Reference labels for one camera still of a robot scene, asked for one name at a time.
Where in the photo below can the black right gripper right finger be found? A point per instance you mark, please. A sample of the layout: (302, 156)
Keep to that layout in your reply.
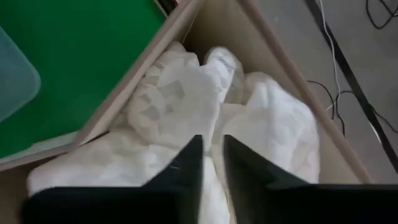
(280, 205)

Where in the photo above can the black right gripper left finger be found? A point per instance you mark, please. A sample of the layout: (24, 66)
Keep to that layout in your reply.
(161, 202)

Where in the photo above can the green table mat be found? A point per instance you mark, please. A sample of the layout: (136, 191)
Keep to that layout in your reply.
(77, 46)

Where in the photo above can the cardboard box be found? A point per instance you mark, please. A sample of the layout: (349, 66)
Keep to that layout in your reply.
(217, 28)

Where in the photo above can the clear plastic storage bin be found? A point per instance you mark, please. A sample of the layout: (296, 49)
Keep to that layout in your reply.
(15, 81)

